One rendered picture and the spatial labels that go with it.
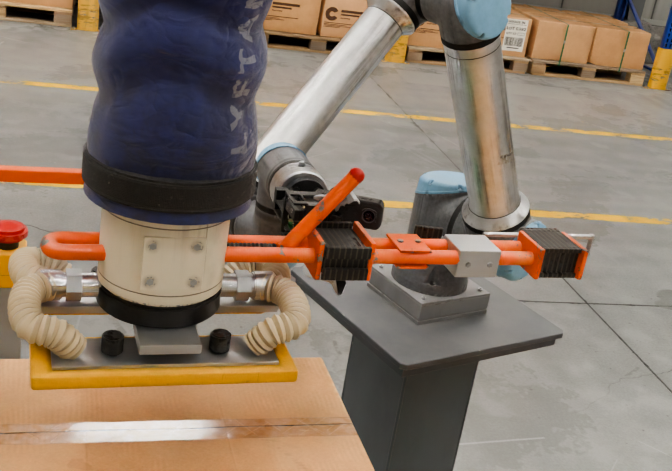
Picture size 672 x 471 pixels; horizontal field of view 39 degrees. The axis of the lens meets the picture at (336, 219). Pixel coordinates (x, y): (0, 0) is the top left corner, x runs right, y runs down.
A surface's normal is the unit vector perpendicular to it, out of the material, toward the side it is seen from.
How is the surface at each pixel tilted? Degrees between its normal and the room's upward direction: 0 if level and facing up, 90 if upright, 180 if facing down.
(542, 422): 0
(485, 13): 84
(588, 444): 0
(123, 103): 75
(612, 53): 91
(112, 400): 0
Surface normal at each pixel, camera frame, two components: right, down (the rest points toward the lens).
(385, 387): -0.83, 0.08
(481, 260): 0.29, 0.39
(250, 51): 0.90, -0.05
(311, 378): 0.14, -0.92
